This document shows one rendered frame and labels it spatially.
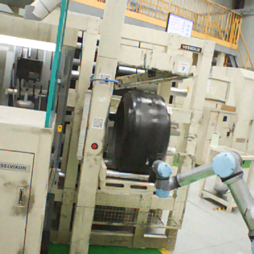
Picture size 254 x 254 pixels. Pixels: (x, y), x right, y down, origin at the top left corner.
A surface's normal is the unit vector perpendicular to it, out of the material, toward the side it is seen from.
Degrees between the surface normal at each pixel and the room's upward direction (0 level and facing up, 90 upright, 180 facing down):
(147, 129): 77
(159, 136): 83
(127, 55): 90
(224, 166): 84
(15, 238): 90
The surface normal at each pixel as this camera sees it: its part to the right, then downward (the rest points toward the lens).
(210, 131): 0.53, 0.20
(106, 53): 0.18, 0.17
